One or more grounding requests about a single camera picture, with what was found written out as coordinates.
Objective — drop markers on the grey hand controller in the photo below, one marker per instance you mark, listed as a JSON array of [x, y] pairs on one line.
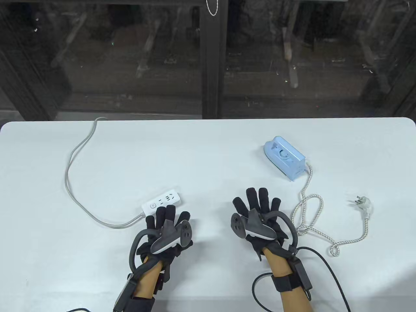
[[256, 227], [169, 239]]

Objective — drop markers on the light blue electric iron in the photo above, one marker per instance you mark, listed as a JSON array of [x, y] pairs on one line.
[[286, 159]]

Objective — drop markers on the white power strip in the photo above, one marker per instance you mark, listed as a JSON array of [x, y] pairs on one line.
[[162, 200]]

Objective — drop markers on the grey left hand controller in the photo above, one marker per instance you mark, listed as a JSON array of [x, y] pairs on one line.
[[169, 239]]

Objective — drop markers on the dark window frame post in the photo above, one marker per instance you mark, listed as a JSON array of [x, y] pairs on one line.
[[213, 65]]

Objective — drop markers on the grey right hand controller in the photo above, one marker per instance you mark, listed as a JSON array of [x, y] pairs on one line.
[[256, 227]]

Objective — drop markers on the person's left hand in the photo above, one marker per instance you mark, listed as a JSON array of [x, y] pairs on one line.
[[169, 213]]

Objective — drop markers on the person's left forearm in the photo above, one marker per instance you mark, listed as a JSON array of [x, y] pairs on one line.
[[148, 279]]

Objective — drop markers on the person's right hand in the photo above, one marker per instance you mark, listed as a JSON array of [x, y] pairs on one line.
[[252, 198]]

